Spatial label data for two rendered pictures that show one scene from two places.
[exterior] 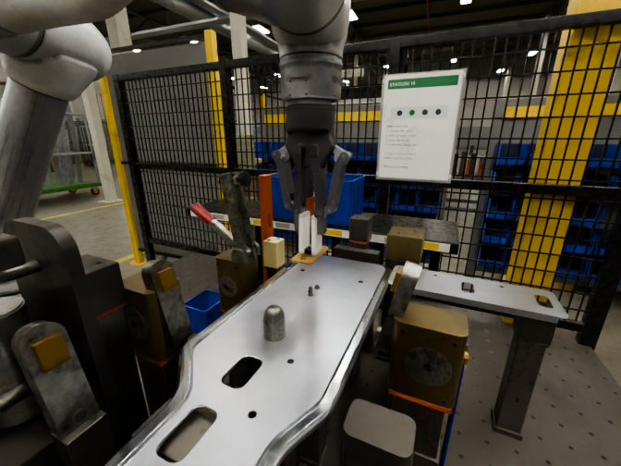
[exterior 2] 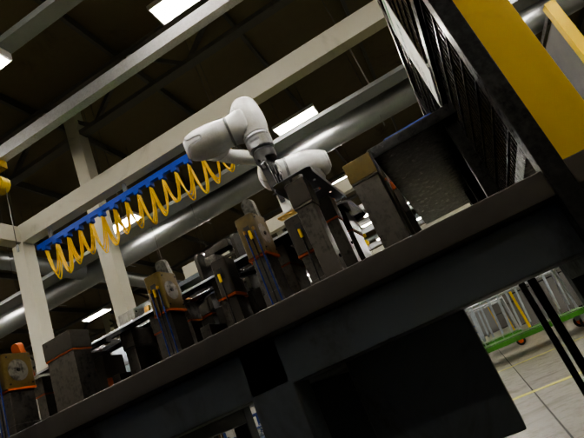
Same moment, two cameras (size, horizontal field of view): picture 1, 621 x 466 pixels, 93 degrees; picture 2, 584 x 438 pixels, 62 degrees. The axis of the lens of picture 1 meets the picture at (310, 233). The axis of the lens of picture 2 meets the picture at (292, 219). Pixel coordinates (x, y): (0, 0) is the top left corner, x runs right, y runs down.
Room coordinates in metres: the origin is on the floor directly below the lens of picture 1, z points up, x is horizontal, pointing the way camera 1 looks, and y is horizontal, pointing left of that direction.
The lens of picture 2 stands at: (0.27, -1.41, 0.54)
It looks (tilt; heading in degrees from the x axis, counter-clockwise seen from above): 20 degrees up; 82
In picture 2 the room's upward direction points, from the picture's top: 24 degrees counter-clockwise
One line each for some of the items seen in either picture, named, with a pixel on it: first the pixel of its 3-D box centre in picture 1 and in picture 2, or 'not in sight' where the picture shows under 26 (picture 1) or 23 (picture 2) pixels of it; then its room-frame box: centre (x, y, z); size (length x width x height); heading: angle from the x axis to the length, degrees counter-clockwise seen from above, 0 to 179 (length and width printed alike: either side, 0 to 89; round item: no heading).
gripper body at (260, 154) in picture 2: (310, 136); (268, 162); (0.48, 0.00, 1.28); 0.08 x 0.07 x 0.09; 65
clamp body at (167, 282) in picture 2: not in sight; (173, 331); (0.03, 0.00, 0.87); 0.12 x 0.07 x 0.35; 65
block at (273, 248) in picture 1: (276, 312); not in sight; (0.60, 0.08, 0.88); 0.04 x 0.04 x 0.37; 65
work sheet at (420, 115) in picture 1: (417, 129); (412, 46); (0.94, -0.32, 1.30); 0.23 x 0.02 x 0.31; 65
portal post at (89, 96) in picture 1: (93, 117); not in sight; (6.07, 4.20, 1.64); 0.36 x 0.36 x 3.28; 68
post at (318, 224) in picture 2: (520, 370); (321, 238); (0.46, -0.41, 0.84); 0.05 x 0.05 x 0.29; 65
